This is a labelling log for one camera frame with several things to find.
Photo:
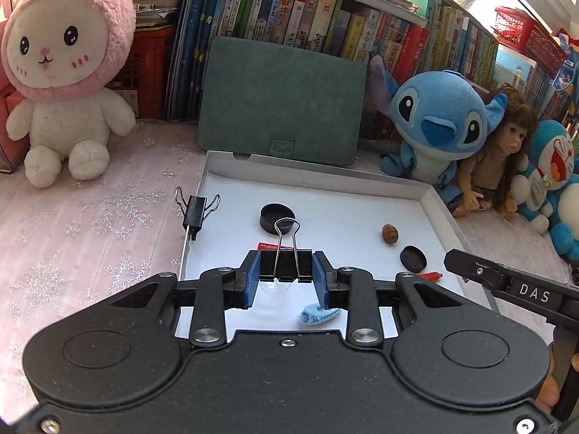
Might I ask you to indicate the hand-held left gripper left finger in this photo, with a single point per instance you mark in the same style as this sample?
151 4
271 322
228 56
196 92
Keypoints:
251 280

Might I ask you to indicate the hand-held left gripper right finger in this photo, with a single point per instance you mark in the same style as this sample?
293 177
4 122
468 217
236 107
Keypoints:
322 280

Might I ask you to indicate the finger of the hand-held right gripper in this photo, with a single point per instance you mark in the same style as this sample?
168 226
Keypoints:
479 271

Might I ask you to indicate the red pointed tube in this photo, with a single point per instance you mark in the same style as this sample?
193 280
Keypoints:
264 247

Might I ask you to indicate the blue hair claw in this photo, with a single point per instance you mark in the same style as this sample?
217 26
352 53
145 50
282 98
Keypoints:
316 315

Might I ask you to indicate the large black binder clip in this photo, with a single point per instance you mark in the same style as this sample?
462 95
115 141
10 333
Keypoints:
285 264

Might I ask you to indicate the thick black round cap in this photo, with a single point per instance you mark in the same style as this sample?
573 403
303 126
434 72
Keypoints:
276 217

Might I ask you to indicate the black lid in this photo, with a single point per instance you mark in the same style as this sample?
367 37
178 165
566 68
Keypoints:
412 258

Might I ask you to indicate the grey cardboard box tray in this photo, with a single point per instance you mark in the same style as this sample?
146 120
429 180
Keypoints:
353 217

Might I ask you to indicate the brown hazelnut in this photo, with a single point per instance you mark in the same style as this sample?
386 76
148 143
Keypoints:
389 234

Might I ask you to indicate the person's right hand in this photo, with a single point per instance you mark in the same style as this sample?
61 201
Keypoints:
548 389

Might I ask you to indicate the small black binder clip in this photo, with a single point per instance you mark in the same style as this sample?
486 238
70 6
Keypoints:
195 214

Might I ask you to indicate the brown-haired baby doll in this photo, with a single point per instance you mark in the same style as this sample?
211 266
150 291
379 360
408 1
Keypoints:
497 162

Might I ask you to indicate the blue cat plush with tag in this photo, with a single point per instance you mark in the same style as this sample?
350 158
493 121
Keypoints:
547 176

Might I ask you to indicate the blue alien plush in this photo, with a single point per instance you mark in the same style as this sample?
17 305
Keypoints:
443 117

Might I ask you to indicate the green suede case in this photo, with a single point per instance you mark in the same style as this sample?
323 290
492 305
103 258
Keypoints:
280 99

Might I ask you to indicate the blue paper bag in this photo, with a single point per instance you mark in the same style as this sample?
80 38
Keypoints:
567 68

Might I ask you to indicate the red plastic crate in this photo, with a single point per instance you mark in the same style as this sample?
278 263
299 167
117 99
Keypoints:
149 68

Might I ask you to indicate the red plastic basket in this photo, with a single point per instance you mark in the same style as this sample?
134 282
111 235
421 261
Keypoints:
529 38

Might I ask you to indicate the row of books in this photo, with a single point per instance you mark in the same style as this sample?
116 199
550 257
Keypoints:
294 18

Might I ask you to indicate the pink triangular house box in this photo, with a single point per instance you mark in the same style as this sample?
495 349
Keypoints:
9 135

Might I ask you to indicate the pink bunny plush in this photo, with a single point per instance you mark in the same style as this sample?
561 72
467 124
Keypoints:
63 45

